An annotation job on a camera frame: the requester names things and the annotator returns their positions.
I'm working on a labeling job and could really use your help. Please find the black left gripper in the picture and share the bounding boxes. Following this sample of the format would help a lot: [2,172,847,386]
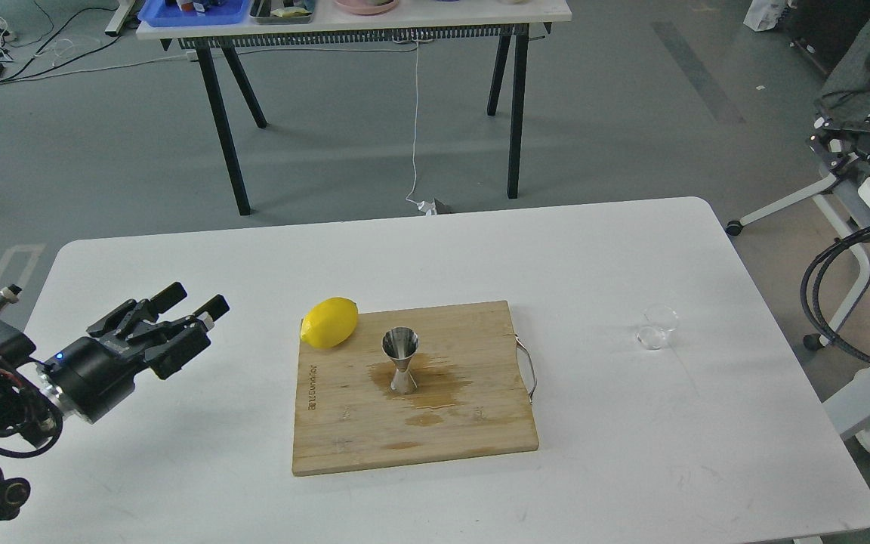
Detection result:
[39,282,230,423]

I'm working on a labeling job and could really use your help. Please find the steel jigger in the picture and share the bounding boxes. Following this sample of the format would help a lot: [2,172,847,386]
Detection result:
[382,326,420,394]

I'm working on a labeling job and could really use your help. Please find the clear glass measuring cup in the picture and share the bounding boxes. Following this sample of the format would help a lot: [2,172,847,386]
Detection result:
[635,304,680,351]

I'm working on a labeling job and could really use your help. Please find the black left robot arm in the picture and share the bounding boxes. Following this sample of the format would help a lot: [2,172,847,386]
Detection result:
[0,282,230,522]

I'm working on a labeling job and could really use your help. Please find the grey office chair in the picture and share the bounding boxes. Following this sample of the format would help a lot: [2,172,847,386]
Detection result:
[725,181,870,357]

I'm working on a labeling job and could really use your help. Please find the yellow lemon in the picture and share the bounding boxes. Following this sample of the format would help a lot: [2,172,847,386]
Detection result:
[299,297,359,349]

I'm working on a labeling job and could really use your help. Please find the blue plastic tray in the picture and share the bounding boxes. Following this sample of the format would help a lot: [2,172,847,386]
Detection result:
[138,1,251,28]

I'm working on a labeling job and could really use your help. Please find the wooden cutting board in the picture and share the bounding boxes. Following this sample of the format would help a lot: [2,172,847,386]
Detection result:
[292,301,539,476]

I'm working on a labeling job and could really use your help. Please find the grey metal tray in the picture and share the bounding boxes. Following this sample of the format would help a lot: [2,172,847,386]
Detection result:
[248,0,317,25]

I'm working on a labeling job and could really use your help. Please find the white background table black legs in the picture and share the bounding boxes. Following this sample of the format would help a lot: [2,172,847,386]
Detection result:
[136,1,572,216]

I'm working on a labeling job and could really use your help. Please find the pink plate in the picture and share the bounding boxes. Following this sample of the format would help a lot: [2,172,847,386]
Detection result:
[334,0,400,15]

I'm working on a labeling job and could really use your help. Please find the white hanging cable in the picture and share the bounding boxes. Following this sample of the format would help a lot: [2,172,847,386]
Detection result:
[405,39,437,215]

